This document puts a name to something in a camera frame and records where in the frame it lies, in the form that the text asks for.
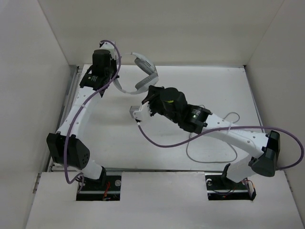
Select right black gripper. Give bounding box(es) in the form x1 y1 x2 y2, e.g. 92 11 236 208
142 83 180 123

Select white grey headphones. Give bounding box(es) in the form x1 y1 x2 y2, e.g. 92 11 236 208
112 52 160 94

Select grey headphone cable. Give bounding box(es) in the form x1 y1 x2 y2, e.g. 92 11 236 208
185 104 241 164

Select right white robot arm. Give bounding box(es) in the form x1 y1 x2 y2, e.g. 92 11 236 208
142 86 280 188

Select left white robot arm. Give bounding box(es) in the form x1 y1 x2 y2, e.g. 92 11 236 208
46 48 117 189

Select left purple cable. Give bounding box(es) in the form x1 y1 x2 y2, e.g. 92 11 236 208
64 40 122 185

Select purple cable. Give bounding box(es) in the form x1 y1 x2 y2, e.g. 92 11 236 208
64 40 122 185
137 121 305 171

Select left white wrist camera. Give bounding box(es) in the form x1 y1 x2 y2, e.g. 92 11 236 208
99 41 117 60

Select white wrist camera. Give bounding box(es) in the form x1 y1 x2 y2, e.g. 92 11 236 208
99 41 117 60
129 102 151 123

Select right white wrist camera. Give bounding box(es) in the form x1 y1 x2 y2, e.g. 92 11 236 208
129 102 151 123

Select left metal side rail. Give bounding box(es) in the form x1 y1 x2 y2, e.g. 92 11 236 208
46 65 83 172

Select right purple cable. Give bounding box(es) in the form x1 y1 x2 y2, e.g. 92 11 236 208
137 121 305 171

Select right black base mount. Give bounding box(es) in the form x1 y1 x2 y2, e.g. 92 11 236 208
205 163 256 201

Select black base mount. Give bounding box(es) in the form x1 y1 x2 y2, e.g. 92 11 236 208
205 163 256 201
76 171 122 201

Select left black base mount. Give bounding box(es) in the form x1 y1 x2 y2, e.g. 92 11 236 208
76 171 122 201

